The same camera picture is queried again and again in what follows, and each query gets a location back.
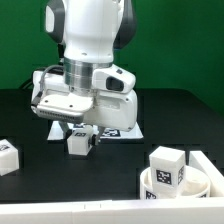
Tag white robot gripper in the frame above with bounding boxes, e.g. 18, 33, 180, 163
31, 71, 137, 146

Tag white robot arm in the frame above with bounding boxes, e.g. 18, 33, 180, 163
31, 0, 137, 145

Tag white marker sheet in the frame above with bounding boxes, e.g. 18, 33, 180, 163
48, 121, 143, 140

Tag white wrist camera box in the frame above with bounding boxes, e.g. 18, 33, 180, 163
92, 65, 136, 94

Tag black cables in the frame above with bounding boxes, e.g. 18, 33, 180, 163
20, 79, 35, 90

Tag white L-shaped wall fixture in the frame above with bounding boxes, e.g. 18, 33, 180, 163
0, 151, 224, 224

